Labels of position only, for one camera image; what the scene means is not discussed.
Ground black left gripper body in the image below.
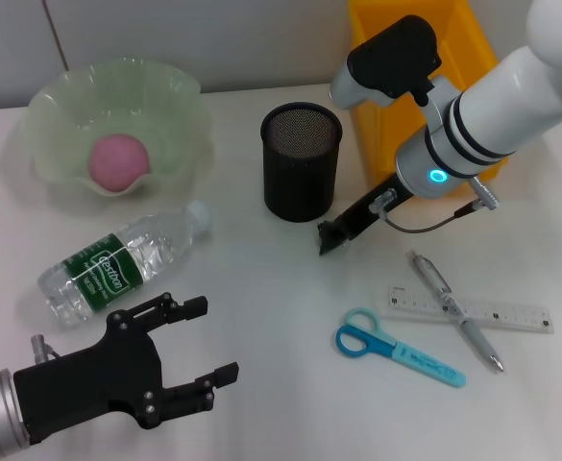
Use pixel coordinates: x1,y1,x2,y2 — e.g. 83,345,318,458
13,308,167,446

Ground black mesh pen holder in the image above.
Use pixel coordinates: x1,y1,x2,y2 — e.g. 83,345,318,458
259,101,343,223

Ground yellow plastic bin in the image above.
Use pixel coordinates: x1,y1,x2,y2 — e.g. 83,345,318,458
347,0,510,196

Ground left arm cable with connector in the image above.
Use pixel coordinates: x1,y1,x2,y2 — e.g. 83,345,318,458
30,334,63,364

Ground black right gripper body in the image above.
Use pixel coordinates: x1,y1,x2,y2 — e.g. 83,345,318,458
331,172,415,245

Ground blue scissors with sheath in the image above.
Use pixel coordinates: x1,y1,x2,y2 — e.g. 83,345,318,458
334,307,468,389

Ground clear water bottle green label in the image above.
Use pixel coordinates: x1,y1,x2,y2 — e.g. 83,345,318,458
37,201,212,328

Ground silver ballpoint pen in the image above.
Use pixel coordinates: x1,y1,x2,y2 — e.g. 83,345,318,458
408,249,505,374

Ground pink peach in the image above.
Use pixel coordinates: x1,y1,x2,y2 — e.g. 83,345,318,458
87,133,151,193

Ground pale green wavy glass bowl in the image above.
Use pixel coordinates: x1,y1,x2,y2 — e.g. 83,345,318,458
23,56,214,198

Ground arm cable with connector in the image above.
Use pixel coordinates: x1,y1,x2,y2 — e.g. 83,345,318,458
30,334,63,364
369,175,502,235

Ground clear plastic ruler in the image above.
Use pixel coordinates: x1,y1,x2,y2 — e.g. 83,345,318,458
386,283,554,335

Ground right arm cable with connector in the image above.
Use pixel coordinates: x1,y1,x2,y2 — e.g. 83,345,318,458
369,175,502,235

